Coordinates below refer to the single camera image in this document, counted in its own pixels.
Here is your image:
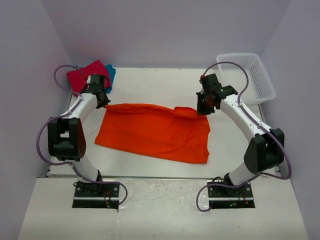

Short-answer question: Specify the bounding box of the orange t shirt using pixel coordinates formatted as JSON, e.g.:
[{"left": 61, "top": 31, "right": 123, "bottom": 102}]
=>
[{"left": 95, "top": 103, "right": 210, "bottom": 165}]

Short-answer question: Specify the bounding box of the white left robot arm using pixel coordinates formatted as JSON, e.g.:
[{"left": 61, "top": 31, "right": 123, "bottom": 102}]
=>
[{"left": 47, "top": 74, "right": 110, "bottom": 197}]

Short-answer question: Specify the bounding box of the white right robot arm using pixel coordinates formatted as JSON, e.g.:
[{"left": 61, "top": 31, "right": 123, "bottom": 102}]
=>
[{"left": 196, "top": 74, "right": 285, "bottom": 197}]

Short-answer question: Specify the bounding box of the folded blue t shirt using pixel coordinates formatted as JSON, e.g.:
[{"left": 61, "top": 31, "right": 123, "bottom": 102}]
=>
[{"left": 105, "top": 64, "right": 116, "bottom": 94}]

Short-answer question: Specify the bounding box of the folded red t shirt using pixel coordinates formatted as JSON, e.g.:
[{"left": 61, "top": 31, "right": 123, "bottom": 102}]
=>
[{"left": 67, "top": 60, "right": 112, "bottom": 93}]

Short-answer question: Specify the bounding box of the white plastic basket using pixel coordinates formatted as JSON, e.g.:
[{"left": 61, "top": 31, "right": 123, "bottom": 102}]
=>
[{"left": 216, "top": 53, "right": 276, "bottom": 105}]

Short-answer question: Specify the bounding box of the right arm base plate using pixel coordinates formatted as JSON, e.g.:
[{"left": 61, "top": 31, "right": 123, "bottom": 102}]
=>
[{"left": 207, "top": 184, "right": 256, "bottom": 210}]

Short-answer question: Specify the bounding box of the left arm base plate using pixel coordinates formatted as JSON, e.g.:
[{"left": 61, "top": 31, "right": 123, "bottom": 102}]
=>
[{"left": 72, "top": 181, "right": 120, "bottom": 210}]

